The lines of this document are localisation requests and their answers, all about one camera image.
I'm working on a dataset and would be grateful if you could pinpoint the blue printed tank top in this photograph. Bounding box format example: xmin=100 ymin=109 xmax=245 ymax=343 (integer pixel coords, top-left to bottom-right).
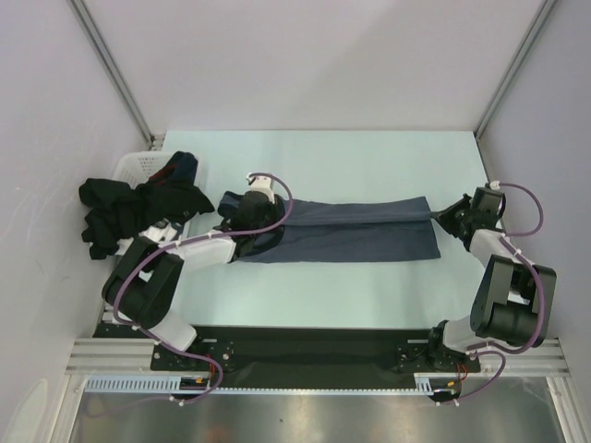
xmin=235 ymin=197 xmax=440 ymax=264

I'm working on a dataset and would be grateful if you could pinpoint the black tank top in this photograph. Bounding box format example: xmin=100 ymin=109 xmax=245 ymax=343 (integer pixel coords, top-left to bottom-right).
xmin=78 ymin=178 xmax=214 ymax=260

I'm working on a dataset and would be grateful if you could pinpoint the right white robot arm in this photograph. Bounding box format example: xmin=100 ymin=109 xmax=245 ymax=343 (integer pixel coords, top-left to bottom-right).
xmin=426 ymin=182 xmax=557 ymax=372

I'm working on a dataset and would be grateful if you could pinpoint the white plastic laundry basket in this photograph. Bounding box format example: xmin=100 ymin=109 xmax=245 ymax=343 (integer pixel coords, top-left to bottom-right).
xmin=114 ymin=151 xmax=200 ymax=240

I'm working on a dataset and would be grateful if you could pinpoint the left aluminium frame post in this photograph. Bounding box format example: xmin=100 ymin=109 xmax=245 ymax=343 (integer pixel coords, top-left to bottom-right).
xmin=66 ymin=0 xmax=155 ymax=148

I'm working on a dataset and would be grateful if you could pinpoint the slotted cable duct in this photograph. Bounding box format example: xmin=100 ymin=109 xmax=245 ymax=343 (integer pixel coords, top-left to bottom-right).
xmin=84 ymin=375 xmax=458 ymax=396

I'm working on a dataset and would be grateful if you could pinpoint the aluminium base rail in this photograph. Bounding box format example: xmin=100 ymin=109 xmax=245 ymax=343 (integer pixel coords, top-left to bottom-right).
xmin=66 ymin=338 xmax=570 ymax=377

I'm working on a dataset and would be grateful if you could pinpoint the dark navy red garment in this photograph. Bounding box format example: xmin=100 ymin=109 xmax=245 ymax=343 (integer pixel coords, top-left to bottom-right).
xmin=148 ymin=151 xmax=199 ymax=186

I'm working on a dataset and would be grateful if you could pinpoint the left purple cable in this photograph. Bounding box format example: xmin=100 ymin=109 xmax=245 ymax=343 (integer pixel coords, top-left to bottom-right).
xmin=110 ymin=173 xmax=296 ymax=407

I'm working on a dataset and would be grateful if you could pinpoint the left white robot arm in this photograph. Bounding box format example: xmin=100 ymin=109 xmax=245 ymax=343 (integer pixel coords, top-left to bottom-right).
xmin=102 ymin=190 xmax=293 ymax=369

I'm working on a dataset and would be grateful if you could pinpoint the right aluminium frame post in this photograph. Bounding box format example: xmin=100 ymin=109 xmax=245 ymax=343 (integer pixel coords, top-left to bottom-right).
xmin=474 ymin=0 xmax=561 ymax=142

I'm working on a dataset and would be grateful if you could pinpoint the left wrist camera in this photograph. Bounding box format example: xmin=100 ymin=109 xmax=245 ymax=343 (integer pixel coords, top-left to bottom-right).
xmin=247 ymin=174 xmax=273 ymax=196

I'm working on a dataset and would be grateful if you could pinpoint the aluminium frame post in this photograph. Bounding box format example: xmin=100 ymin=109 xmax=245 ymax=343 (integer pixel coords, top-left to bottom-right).
xmin=66 ymin=0 xmax=155 ymax=148
xmin=474 ymin=0 xmax=561 ymax=142

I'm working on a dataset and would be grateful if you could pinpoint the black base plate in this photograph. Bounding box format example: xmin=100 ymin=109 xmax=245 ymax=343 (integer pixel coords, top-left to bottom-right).
xmin=91 ymin=324 xmax=539 ymax=391

